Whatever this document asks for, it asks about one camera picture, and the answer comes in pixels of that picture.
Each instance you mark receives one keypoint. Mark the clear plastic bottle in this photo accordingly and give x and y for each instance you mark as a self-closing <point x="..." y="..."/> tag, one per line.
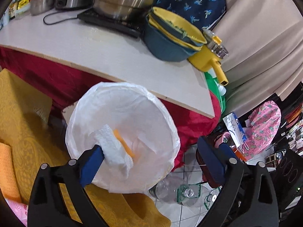
<point x="165" y="189"/>
<point x="210" y="197"/>

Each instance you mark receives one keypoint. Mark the blue and white box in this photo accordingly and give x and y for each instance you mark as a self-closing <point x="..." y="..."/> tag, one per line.
<point x="233" y="123"/>

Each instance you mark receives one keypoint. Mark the orange cloth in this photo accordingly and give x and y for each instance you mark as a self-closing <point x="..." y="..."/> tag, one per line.
<point x="7" y="170"/>

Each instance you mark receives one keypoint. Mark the cardboard piece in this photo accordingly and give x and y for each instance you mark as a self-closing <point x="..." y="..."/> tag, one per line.
<point x="68" y="112"/>

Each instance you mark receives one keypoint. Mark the beige curtain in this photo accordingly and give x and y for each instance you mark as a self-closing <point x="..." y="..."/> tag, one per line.
<point x="260" y="40"/>

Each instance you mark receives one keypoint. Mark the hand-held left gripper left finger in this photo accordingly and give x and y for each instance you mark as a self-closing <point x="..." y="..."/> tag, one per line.
<point x="91" y="167"/>

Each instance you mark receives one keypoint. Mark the yellow strainer basin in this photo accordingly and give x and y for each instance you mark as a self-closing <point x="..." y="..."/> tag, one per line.
<point x="197" y="49"/>
<point x="172" y="16"/>

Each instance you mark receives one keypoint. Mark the pink patterned plastic item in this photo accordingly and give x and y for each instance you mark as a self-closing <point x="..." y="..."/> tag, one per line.
<point x="16" y="214"/>

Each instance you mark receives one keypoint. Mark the white paper towel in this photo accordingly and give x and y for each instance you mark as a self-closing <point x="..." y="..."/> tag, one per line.
<point x="111" y="144"/>

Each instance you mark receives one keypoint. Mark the pink pineapple print bag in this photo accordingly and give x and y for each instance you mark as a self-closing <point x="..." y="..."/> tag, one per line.
<point x="262" y="127"/>

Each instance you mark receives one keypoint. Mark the white plastic bottle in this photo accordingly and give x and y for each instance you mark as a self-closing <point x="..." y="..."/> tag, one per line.
<point x="222" y="90"/>

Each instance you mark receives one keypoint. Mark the orange plastic stick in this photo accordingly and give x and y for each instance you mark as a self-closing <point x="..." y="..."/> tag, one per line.
<point x="119" y="138"/>

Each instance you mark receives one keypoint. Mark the yellow saucepan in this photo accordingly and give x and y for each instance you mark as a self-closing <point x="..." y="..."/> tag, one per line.
<point x="201" y="59"/>

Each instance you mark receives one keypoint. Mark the black induction cooker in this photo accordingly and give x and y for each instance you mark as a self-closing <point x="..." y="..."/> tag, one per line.
<point x="106" y="21"/>

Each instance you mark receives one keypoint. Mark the row of condiment bottles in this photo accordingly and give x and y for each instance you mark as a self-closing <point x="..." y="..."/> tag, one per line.
<point x="23" y="3"/>

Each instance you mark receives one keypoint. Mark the cluttered rack of goods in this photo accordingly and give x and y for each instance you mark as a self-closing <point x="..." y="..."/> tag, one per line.
<point x="293" y="123"/>

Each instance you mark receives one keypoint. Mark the gold patterned cloth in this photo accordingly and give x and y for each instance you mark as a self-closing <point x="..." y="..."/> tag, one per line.
<point x="23" y="113"/>

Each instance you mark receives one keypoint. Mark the blue plastic basin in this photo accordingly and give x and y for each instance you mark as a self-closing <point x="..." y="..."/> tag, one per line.
<point x="189" y="45"/>
<point x="161" y="47"/>

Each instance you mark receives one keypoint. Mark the red tablecloth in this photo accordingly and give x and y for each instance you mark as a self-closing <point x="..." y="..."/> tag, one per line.
<point x="59" y="75"/>

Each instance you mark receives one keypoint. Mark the green vegetable scraps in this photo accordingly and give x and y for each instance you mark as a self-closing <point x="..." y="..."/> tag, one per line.
<point x="176" y="26"/>

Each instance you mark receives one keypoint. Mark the white lined trash bin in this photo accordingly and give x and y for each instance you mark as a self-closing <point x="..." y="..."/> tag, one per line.
<point x="146" y="127"/>

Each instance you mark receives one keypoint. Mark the small steel container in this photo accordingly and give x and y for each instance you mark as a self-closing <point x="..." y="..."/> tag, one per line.
<point x="42" y="3"/>

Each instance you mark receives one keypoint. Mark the pink plastic basket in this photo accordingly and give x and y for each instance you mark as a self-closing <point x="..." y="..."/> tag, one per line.
<point x="222" y="138"/>

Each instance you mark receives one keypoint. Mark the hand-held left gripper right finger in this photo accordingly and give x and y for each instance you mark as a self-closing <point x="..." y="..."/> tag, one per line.
<point x="213" y="160"/>

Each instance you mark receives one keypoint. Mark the dark red plastic stool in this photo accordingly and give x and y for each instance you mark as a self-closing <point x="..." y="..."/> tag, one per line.
<point x="205" y="176"/>

